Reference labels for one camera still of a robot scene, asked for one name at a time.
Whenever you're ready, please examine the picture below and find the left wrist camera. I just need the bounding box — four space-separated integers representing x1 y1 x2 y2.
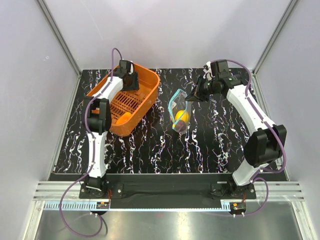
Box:
118 59 134 75

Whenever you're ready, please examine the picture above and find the yellow lemon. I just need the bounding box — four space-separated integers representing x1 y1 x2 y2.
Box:
174 110 190 123

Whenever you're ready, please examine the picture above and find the connector box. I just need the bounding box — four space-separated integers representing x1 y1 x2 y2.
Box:
96 199 111 210
230 202 247 215

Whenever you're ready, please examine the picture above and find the dark red plum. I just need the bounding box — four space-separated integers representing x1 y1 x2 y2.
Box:
174 120 187 133

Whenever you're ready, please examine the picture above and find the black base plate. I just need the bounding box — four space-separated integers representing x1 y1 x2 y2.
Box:
79 173 256 200

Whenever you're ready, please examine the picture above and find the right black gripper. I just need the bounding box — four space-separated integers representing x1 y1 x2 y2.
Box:
185 75 218 103

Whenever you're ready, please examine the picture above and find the clear zip top bag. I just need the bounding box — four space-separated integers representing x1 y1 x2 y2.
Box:
168 89 192 135

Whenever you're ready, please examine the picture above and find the aluminium frame rail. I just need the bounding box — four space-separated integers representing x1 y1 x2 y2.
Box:
33 180 304 202

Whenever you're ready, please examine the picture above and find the right connector box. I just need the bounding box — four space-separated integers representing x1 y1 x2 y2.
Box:
230 202 247 215

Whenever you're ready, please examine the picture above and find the left connector box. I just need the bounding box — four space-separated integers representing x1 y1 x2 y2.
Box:
96 199 111 210

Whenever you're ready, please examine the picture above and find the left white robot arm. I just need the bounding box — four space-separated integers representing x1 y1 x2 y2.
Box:
82 67 139 198

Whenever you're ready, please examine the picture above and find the orange plastic basket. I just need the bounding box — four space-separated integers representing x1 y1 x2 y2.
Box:
84 63 160 137

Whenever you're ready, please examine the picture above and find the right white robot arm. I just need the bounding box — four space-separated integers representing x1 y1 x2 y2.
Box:
185 75 287 199

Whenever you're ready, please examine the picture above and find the orange carrot piece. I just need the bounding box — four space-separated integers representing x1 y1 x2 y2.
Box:
116 112 132 125

